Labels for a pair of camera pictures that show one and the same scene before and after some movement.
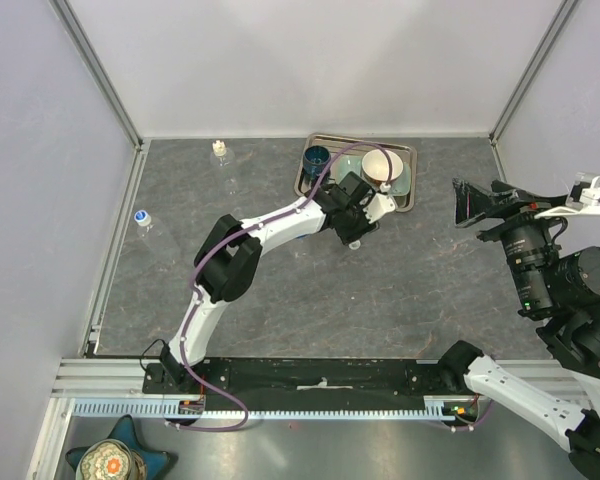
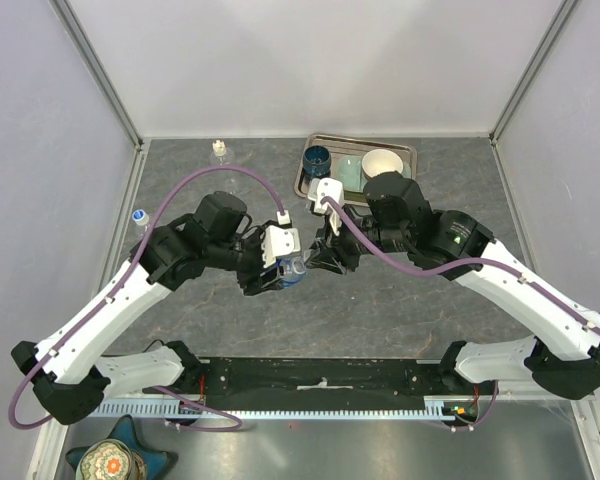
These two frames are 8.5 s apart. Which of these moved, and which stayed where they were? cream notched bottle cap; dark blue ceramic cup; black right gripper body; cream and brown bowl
Moved: black right gripper body
Stayed: dark blue ceramic cup; cream notched bottle cap; cream and brown bowl
